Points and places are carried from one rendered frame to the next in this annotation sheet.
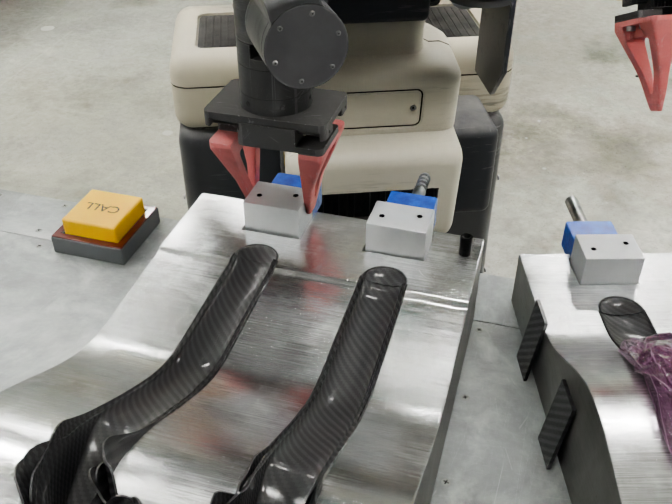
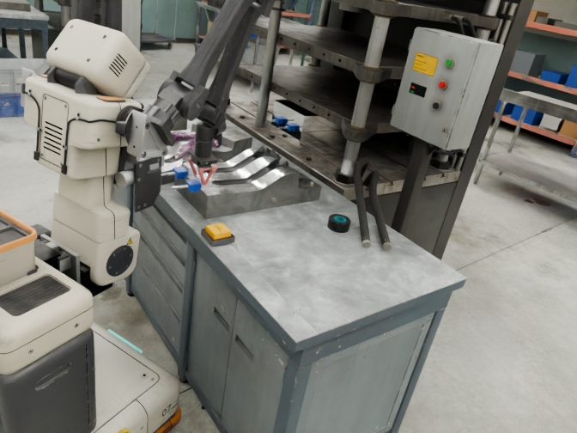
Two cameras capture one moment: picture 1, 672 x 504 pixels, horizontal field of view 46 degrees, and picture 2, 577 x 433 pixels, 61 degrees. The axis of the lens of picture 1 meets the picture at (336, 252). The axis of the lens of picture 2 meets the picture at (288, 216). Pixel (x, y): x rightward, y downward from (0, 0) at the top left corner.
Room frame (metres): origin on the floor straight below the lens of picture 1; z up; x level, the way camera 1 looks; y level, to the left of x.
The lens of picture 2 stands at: (1.67, 1.15, 1.60)
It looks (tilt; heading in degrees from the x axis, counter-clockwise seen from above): 27 degrees down; 214
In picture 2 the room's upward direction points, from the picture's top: 10 degrees clockwise
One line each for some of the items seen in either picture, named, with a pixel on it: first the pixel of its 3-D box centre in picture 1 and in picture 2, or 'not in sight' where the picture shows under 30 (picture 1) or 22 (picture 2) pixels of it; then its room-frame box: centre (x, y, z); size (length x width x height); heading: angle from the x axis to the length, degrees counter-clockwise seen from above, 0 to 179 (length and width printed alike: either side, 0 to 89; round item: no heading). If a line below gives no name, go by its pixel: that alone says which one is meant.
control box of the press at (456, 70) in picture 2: not in sight; (404, 208); (-0.27, 0.47, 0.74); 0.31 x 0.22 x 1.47; 74
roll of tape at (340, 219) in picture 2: not in sight; (338, 222); (0.27, 0.44, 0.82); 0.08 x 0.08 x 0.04
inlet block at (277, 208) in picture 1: (296, 193); (190, 186); (0.61, 0.04, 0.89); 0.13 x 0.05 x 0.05; 163
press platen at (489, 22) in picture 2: not in sight; (352, 9); (-0.67, -0.24, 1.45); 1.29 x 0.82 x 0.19; 74
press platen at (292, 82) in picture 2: not in sight; (333, 105); (-0.67, -0.24, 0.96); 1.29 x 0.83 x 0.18; 74
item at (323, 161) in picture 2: not in sight; (324, 137); (-0.67, -0.25, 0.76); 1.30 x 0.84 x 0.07; 74
